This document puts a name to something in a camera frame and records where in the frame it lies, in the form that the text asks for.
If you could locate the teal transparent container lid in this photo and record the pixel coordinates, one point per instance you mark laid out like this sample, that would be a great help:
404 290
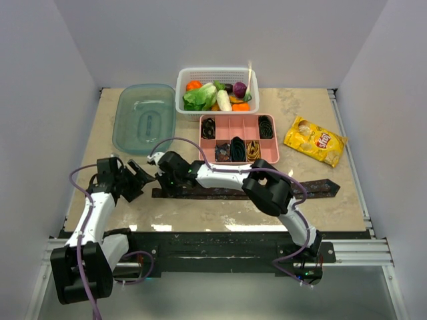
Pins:
145 115

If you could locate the dark eggplant toy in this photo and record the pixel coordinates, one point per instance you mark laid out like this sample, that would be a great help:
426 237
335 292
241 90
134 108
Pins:
228 88

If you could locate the pink divided organizer tray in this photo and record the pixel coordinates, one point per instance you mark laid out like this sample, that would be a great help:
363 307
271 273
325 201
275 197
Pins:
243 126

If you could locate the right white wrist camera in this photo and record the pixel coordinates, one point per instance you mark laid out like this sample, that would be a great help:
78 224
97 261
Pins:
154 160

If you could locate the purple onion toy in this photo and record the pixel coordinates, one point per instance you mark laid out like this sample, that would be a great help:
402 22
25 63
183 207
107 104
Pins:
239 90

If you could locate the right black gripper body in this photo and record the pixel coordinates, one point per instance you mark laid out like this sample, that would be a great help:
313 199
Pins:
179 180

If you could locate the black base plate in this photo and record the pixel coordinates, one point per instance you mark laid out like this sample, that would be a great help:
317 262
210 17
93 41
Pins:
219 252

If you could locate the rolled black tie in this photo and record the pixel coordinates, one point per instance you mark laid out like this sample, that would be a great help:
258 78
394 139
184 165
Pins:
265 127
208 128

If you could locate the rolled black tie right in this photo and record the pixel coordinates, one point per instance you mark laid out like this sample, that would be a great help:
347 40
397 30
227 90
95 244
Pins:
265 127

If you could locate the white daikon radish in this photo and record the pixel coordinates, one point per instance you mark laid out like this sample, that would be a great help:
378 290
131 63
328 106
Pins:
223 101

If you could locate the rolled yellow tie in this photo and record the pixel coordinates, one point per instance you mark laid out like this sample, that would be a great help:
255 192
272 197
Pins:
253 151

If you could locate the orange pumpkin toy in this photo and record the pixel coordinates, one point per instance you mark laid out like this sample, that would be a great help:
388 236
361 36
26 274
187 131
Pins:
193 85

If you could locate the rolled floral tie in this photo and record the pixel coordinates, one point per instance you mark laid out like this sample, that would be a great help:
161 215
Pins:
222 153

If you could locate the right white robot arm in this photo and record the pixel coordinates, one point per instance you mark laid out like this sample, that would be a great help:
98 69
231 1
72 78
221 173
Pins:
271 191

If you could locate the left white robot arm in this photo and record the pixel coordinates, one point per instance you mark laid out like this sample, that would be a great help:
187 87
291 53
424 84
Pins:
83 267

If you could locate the yellow chips bag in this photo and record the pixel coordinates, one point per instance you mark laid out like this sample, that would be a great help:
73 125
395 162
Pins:
315 141

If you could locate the rolled black tie left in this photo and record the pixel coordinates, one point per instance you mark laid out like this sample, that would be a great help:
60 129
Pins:
208 128

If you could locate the rolled dark blue tie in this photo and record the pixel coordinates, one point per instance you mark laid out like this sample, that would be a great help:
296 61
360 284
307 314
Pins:
238 150

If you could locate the dark patterned necktie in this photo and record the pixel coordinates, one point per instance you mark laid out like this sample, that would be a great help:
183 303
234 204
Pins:
323 188

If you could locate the green onion stalk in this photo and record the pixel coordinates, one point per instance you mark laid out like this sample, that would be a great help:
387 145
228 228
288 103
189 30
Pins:
247 96

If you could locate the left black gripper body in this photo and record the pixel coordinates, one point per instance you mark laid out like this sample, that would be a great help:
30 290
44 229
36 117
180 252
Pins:
129 185

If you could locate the white plastic basket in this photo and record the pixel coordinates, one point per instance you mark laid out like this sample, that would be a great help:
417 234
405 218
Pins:
210 74

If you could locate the green lettuce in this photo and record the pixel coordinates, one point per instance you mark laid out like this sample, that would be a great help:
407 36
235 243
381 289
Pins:
201 99

